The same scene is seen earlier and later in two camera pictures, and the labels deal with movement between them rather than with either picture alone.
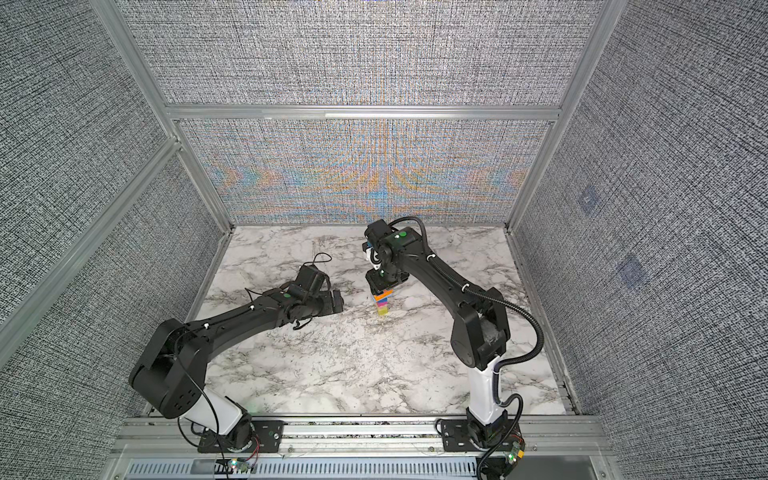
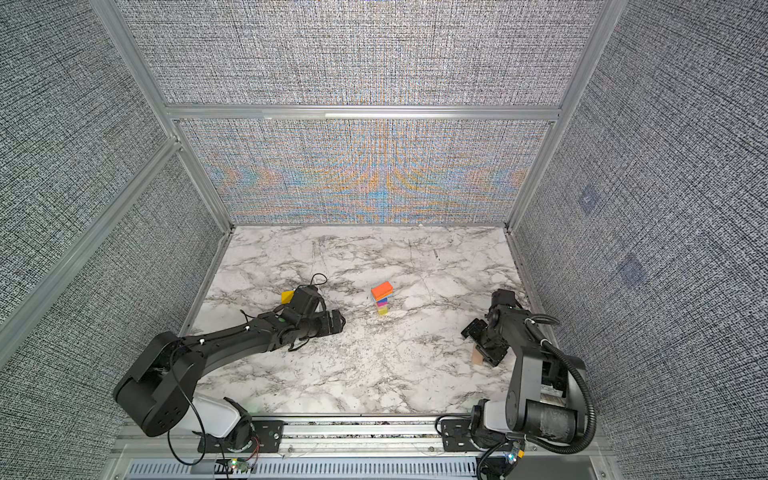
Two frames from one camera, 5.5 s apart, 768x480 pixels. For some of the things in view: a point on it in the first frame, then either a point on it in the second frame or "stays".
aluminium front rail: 155,448 stays
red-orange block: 384,294 stays
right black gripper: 377,285 to 493,354
